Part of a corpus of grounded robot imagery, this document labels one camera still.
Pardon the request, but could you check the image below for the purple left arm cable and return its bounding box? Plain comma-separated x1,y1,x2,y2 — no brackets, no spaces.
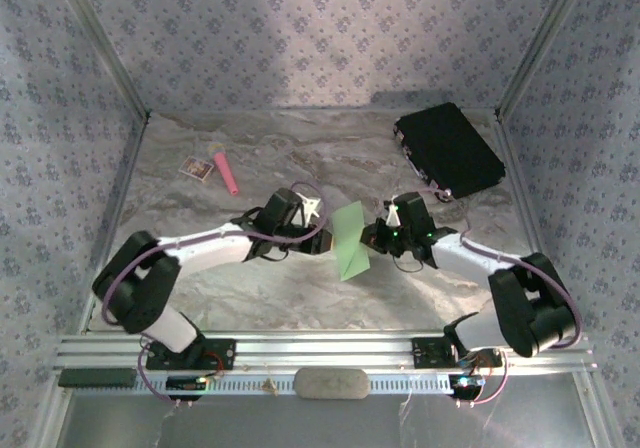
101,180,330,408

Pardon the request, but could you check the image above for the slotted cable duct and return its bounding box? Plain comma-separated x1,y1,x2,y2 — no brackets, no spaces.
134,370,509,398

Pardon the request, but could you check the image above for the aluminium frame post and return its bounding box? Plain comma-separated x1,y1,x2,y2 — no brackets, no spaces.
495,0,599,119

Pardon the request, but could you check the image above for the thin black camera cable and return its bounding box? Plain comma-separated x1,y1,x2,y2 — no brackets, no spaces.
393,256,427,275

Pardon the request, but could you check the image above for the light green paper sheet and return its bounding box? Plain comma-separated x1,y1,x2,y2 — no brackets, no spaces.
330,200,372,283

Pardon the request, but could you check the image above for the grey metal sheet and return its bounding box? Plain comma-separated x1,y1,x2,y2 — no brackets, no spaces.
52,392,614,448

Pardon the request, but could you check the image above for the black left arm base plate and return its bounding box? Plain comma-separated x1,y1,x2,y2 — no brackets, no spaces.
144,337,237,372

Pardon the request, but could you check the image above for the black hard case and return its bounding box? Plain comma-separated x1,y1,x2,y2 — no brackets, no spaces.
393,101,507,202

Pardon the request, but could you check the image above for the pink toy microphone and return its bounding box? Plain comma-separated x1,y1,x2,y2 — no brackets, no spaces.
207,141,240,197

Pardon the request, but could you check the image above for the grey oval stone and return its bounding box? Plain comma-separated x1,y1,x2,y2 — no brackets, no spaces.
292,367,371,400

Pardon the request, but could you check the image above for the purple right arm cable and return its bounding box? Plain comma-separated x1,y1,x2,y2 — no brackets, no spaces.
392,186,584,408

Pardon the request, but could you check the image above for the small printed card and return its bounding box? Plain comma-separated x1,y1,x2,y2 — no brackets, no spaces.
178,155,216,183

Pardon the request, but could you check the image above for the aluminium side frame rail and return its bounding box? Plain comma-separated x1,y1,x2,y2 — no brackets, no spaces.
494,110,551,269
79,112,151,334

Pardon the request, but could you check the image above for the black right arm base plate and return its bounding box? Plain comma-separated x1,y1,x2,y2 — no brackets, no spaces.
411,336,504,369

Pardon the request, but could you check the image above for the aluminium mounting rail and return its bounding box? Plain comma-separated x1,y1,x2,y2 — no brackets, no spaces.
55,331,599,373

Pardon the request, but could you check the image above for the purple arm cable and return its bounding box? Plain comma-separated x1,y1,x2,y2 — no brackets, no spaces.
101,180,330,408
392,186,584,408

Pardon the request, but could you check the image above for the long black bar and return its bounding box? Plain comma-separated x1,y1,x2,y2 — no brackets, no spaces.
58,367,137,388

